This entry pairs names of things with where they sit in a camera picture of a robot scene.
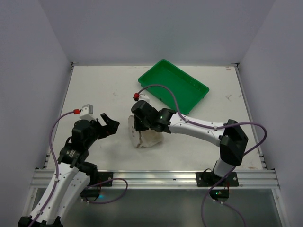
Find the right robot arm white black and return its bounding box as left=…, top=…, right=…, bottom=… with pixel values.
left=131, top=100, right=248, bottom=178

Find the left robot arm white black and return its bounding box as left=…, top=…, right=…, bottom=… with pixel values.
left=18, top=113, right=120, bottom=227

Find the green plastic tray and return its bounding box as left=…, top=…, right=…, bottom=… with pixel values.
left=138, top=59, right=209, bottom=115

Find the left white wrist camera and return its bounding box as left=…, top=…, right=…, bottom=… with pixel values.
left=79, top=104, right=95, bottom=121

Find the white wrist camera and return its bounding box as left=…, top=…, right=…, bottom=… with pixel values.
left=79, top=104, right=95, bottom=121
left=133, top=93, right=150, bottom=103

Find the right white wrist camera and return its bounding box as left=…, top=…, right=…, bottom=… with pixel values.
left=133, top=93, right=150, bottom=103

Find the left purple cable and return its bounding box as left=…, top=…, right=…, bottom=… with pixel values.
left=29, top=108, right=128, bottom=227

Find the purple cable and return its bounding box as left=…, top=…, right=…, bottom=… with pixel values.
left=134, top=85, right=268, bottom=227
left=29, top=108, right=128, bottom=227

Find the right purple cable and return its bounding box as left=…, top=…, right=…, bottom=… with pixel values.
left=134, top=85, right=268, bottom=227

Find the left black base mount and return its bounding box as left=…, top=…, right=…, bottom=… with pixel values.
left=80, top=171, right=114, bottom=200

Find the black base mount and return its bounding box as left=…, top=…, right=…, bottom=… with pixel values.
left=196, top=168, right=240, bottom=202
left=80, top=171, right=114, bottom=200

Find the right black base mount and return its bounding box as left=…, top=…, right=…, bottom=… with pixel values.
left=196, top=168, right=240, bottom=202

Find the aluminium rail frame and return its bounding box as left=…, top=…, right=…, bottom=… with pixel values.
left=22, top=64, right=285, bottom=227

